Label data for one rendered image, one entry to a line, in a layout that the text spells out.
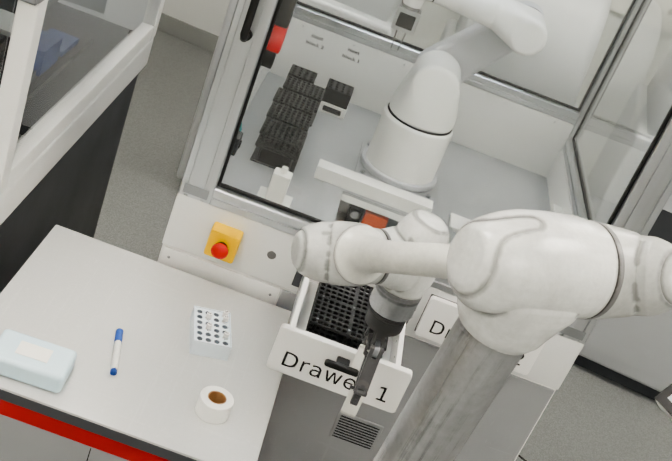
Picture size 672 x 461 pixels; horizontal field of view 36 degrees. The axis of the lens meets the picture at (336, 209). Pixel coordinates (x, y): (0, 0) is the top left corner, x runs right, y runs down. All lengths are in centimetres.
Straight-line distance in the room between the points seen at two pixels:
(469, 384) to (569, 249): 24
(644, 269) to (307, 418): 148
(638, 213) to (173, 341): 105
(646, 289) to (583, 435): 264
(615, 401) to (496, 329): 297
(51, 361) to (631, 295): 115
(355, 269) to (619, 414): 259
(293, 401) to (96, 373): 69
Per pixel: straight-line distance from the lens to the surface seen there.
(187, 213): 243
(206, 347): 223
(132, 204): 416
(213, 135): 233
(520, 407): 261
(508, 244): 126
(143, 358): 219
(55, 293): 231
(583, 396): 419
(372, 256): 169
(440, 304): 243
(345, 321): 227
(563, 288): 129
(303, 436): 272
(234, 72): 226
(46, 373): 204
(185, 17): 579
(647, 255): 137
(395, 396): 218
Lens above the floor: 213
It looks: 28 degrees down
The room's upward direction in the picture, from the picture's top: 22 degrees clockwise
